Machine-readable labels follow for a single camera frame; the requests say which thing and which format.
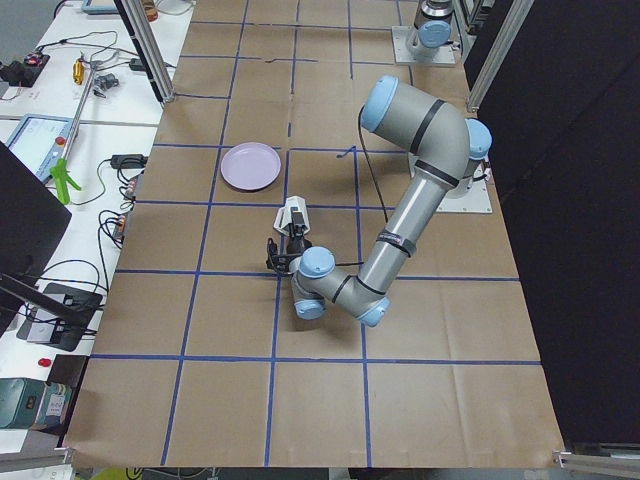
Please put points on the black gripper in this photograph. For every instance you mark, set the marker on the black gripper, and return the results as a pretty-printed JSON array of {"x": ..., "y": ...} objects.
[{"x": 294, "y": 245}]

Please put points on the white geometric cup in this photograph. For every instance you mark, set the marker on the white geometric cup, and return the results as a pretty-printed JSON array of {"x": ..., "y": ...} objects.
[{"x": 292, "y": 202}]

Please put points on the lilac plate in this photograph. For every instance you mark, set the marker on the lilac plate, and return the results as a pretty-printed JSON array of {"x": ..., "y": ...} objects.
[{"x": 250, "y": 166}]

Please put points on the brown paper table cover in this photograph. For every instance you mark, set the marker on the brown paper table cover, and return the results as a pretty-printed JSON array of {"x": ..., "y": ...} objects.
[{"x": 264, "y": 312}]

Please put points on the black power adapter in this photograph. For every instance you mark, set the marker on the black power adapter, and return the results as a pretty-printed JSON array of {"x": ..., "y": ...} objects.
[{"x": 128, "y": 161}]

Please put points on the green reacher grabber tool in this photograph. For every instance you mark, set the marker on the green reacher grabber tool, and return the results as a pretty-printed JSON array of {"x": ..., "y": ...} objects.
[{"x": 59, "y": 171}]

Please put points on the black monitor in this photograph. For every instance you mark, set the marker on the black monitor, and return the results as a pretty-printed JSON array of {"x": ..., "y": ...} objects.
[{"x": 33, "y": 221}]

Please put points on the blue teach pendant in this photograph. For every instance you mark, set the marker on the blue teach pendant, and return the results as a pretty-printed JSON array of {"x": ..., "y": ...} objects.
[{"x": 38, "y": 141}]

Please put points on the green box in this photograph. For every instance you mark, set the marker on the green box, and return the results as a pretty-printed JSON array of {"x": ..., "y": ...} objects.
[{"x": 33, "y": 404}]

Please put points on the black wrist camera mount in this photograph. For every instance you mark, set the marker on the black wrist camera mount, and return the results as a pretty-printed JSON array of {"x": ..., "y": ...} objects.
[{"x": 275, "y": 261}]

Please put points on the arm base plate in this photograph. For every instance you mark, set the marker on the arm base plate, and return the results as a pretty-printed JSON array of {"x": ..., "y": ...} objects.
[
  {"x": 402, "y": 56},
  {"x": 471, "y": 195}
]

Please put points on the aluminium frame post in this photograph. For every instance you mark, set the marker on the aluminium frame post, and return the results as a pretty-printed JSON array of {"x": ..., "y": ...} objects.
[{"x": 138, "y": 27}]

